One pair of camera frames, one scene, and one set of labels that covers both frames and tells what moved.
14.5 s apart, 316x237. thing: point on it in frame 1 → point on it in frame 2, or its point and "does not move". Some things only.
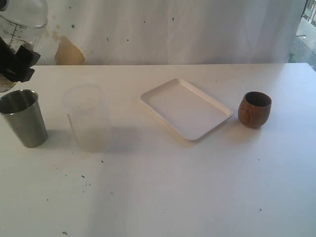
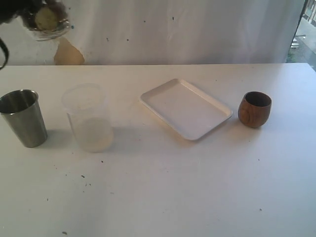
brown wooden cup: [254, 108] does not move
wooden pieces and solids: [6, 84] → [46, 19]
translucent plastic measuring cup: [88, 108] does not move
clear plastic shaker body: [18, 35] → [49, 21]
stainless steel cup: [21, 110] does not move
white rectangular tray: [191, 111] does not move
